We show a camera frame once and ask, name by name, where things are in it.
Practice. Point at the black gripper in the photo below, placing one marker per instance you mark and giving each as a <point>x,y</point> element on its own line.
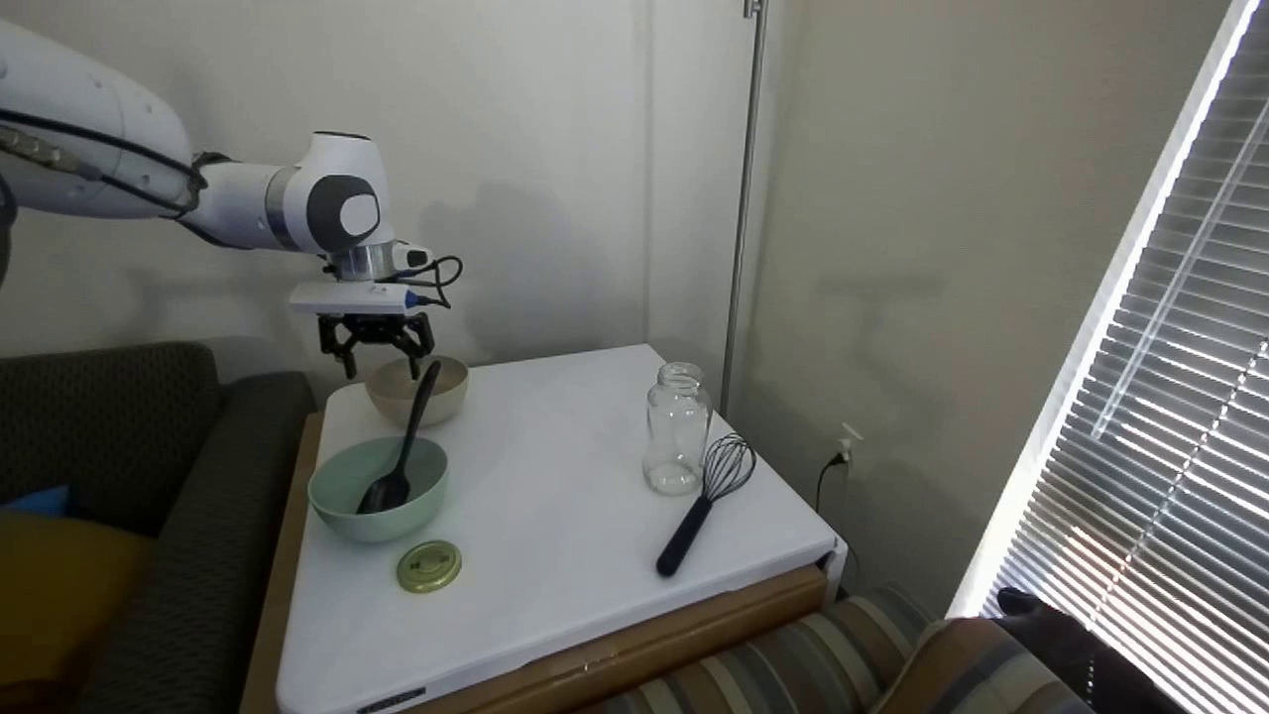
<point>337,336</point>

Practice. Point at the beige brown bowl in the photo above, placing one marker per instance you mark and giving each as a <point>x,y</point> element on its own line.
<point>394,386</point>

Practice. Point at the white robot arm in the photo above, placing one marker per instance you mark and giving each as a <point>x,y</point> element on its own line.
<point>85,139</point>

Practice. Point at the light green blue bowl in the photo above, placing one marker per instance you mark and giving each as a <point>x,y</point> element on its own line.
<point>343,482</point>

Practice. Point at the clear glass bottle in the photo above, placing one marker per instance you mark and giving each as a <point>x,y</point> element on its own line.
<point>674,430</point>

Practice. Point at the black plastic spoon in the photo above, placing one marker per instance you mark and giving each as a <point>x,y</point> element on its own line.
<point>394,487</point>

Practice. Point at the yellow jar lid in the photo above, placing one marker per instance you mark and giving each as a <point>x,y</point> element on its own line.
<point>431,564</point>

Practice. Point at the dark grey armchair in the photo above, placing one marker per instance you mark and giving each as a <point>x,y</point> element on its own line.
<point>157,443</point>

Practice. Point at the white table top board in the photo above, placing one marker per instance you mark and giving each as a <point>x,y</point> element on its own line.
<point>555,545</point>

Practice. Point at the yellow cushion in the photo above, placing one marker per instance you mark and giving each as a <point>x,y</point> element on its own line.
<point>62,590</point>

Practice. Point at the striped sofa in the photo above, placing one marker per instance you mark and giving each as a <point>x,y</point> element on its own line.
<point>859,657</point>

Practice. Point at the white window blinds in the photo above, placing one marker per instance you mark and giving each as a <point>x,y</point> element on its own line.
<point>1140,503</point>

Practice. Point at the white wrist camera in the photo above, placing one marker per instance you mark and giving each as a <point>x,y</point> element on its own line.
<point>369,299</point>

